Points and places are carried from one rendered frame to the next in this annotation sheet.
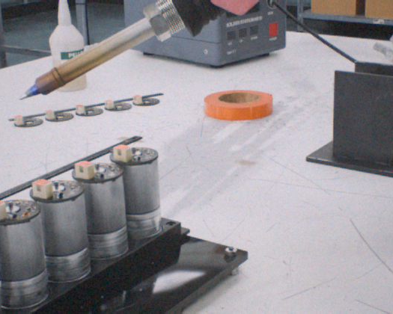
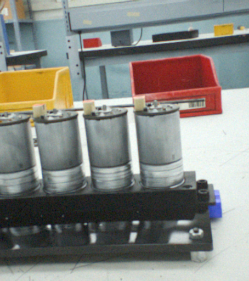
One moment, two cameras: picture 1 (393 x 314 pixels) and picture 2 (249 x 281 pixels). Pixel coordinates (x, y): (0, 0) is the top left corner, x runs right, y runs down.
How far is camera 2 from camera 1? 0.33 m
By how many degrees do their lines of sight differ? 61
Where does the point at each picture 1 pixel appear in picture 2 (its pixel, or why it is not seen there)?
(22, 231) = not seen: outside the picture
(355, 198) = not seen: outside the picture
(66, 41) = not seen: outside the picture
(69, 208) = (43, 130)
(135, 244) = (131, 189)
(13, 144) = not seen: outside the picture
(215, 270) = (152, 240)
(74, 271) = (50, 185)
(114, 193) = (99, 131)
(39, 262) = (8, 163)
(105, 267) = (80, 194)
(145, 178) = (146, 130)
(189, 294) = (93, 245)
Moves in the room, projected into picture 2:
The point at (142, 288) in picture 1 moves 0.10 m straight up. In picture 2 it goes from (89, 223) to (62, 19)
